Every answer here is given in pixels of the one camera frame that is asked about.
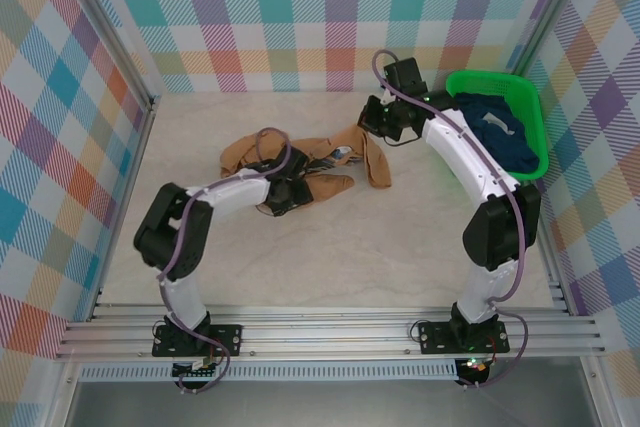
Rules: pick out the small controller circuit board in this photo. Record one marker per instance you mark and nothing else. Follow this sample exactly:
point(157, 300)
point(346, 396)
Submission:
point(200, 369)
point(475, 367)

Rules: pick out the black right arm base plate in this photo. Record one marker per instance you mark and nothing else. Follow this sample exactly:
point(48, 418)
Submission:
point(434, 338)

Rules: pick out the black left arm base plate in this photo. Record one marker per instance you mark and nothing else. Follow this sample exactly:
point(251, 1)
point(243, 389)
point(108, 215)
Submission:
point(230, 338)

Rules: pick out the aluminium rail frame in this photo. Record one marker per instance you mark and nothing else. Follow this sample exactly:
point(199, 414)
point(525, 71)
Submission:
point(325, 332)

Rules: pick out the tan printed t-shirt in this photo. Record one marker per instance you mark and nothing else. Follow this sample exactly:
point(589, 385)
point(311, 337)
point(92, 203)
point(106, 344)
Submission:
point(240, 152)

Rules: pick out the green plastic basket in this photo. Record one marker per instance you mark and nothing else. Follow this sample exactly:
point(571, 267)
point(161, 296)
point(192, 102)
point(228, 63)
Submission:
point(530, 97)

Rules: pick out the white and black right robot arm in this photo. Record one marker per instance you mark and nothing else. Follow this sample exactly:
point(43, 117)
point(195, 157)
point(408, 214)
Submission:
point(465, 147)

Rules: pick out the aluminium side rail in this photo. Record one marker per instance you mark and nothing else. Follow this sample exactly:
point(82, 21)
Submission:
point(127, 187)
point(550, 252)

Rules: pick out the navy blue t-shirt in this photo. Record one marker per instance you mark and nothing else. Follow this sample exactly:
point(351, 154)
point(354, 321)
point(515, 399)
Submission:
point(500, 142)

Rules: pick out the aluminium corner post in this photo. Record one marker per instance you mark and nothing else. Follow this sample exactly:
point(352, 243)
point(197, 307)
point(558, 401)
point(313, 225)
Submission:
point(107, 32)
point(550, 12)

